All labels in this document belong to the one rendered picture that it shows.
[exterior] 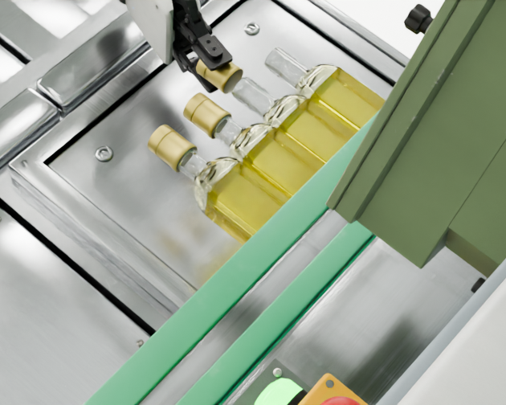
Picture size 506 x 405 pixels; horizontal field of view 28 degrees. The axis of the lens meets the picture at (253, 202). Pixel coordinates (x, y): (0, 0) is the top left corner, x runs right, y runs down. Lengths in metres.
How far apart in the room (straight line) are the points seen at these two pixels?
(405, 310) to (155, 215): 0.43
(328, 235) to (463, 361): 0.75
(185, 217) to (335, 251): 0.34
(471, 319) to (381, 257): 0.71
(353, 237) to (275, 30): 0.53
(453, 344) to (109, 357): 1.01
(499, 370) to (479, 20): 0.31
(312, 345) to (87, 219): 0.44
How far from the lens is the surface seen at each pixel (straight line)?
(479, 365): 0.17
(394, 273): 0.89
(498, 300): 0.19
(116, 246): 1.19
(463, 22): 0.47
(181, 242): 1.20
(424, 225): 0.52
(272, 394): 0.77
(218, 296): 0.87
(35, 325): 1.19
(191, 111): 1.13
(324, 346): 0.85
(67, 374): 1.17
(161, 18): 1.18
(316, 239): 0.91
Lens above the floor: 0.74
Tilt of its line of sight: 15 degrees up
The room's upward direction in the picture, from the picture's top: 52 degrees counter-clockwise
